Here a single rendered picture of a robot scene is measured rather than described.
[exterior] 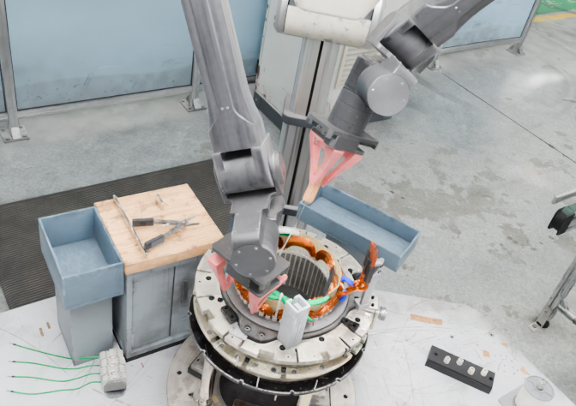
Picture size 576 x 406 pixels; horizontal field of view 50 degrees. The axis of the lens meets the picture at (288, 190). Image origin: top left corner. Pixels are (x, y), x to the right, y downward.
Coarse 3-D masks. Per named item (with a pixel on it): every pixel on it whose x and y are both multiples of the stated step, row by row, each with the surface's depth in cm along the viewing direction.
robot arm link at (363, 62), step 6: (360, 60) 86; (366, 60) 86; (372, 60) 85; (378, 60) 86; (354, 66) 87; (360, 66) 86; (366, 66) 86; (354, 72) 87; (360, 72) 86; (348, 78) 88; (354, 78) 87; (348, 84) 88; (354, 84) 87; (354, 90) 87
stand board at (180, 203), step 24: (168, 192) 128; (192, 192) 129; (120, 216) 120; (144, 216) 121; (168, 216) 122; (192, 216) 123; (120, 240) 114; (144, 240) 115; (168, 240) 116; (192, 240) 118; (216, 240) 119; (144, 264) 111
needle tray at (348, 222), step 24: (336, 192) 139; (312, 216) 132; (336, 216) 137; (360, 216) 138; (384, 216) 135; (336, 240) 133; (360, 240) 128; (384, 240) 133; (408, 240) 134; (360, 264) 133; (384, 264) 127
